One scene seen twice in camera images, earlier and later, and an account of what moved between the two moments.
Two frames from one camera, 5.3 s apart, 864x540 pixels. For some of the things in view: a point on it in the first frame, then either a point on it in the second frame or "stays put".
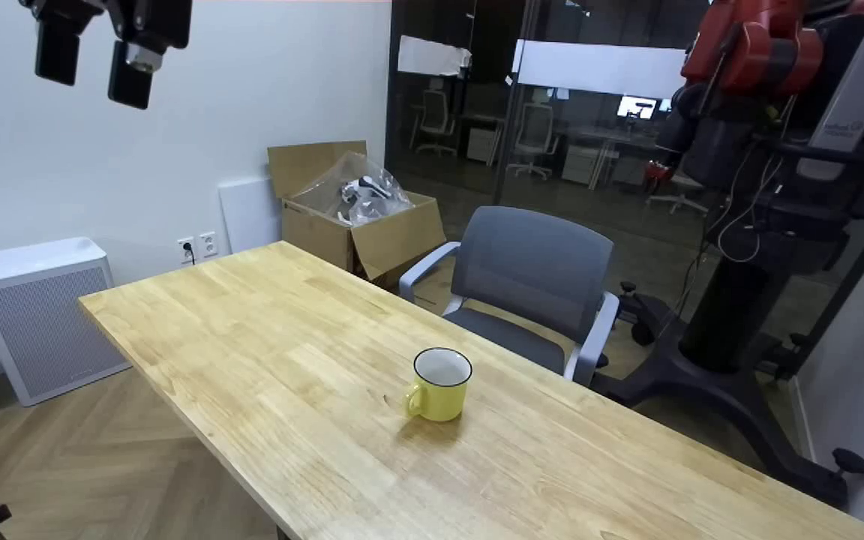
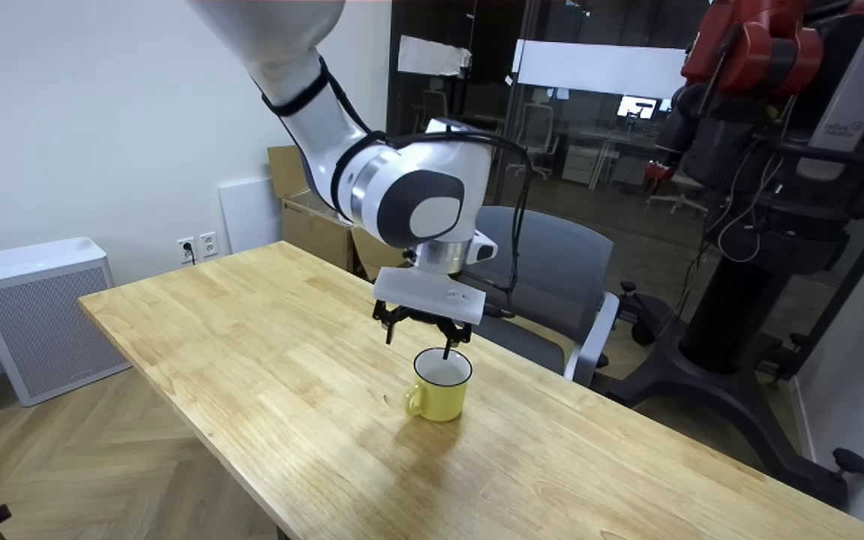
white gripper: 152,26 to 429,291
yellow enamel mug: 439,383 stays put
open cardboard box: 309,181 stays put
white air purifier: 32,310 stays put
